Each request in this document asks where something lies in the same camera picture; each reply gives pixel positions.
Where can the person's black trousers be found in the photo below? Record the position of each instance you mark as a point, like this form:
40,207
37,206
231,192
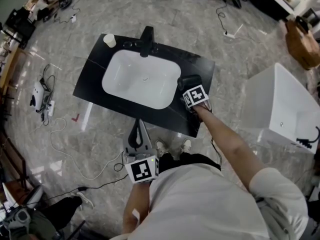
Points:
185,160

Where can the white paper cup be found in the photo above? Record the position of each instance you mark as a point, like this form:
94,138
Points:
109,40

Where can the person's white shirt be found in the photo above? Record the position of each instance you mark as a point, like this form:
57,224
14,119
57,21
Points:
207,204

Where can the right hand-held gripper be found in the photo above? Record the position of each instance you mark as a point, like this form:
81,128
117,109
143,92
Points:
196,95

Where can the white power strip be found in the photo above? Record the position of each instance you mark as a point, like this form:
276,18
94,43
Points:
51,108
229,35

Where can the person's left shoe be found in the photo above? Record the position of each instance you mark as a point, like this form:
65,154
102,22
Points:
162,147

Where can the person's right forearm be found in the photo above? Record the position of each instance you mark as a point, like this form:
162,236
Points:
230,149

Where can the black round knob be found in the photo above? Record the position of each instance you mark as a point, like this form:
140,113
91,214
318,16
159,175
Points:
138,43
128,44

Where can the person's shoe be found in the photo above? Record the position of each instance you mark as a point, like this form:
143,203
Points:
186,145
162,147

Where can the person's left forearm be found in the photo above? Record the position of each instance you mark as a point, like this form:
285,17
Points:
136,204

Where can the white floor device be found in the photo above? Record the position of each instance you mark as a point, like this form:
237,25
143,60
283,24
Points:
37,96

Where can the wooden table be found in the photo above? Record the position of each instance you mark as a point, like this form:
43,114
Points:
12,66

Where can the dark wooden bench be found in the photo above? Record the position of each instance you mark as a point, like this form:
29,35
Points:
15,159

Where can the black basin faucet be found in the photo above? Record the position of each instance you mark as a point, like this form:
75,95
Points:
147,39

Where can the black metal cart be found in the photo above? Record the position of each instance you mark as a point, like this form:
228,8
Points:
21,26

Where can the black bathtub faucet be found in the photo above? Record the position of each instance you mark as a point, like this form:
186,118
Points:
307,142

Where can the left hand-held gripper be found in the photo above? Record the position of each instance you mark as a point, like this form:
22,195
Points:
141,170

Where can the white bathtub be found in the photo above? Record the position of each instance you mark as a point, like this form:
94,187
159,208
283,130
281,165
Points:
275,104

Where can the person's right shoe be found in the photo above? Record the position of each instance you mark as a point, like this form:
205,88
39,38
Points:
186,145

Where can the small white power adapter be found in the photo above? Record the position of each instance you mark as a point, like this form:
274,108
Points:
73,18

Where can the brown cardboard box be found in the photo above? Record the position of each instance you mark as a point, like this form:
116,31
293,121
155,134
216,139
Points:
302,44

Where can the black vanity cabinet counter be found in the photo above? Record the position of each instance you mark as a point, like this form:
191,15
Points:
140,79

